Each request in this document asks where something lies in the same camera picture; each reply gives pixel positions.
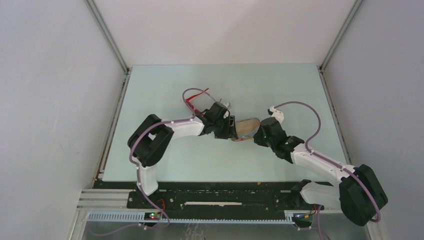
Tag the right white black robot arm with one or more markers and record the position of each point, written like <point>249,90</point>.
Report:
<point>355,190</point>

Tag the brown plaid glasses case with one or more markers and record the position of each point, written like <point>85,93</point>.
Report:
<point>246,129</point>

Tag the white slotted cable duct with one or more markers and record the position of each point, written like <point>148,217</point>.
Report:
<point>138,217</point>

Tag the red sunglasses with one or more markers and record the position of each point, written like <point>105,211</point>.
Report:
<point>189,99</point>

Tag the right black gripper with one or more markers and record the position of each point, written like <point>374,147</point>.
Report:
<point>257,137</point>

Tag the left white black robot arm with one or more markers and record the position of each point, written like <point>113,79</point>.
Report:
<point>151,139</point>

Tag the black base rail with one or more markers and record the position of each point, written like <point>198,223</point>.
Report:
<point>216,200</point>

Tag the left aluminium frame post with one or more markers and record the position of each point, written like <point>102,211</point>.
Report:
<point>105,31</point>

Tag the aluminium frame post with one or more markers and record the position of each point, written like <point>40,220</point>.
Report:
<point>355,8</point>
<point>105,31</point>

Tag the right aluminium frame post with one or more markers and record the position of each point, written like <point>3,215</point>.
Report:
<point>355,8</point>

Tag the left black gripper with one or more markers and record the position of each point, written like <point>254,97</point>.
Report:
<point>230,132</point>

